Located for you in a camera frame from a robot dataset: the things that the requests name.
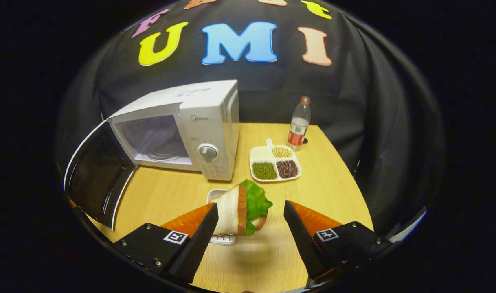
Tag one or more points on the black backdrop cloth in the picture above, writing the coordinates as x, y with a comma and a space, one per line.
374, 122

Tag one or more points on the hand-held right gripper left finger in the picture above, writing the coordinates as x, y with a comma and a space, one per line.
199, 244

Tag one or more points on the white microwave oven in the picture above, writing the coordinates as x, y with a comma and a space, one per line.
207, 122

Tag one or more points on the sandwich with lettuce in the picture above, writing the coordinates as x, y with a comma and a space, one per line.
235, 209

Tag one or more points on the small white ribbed tray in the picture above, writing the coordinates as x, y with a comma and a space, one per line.
223, 240

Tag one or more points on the clear plastic bottle red label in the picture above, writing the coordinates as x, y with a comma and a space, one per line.
299, 124

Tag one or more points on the white divided dish of beans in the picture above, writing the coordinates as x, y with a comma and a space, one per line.
264, 156

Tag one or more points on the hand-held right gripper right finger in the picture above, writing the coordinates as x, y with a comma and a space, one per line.
307, 248

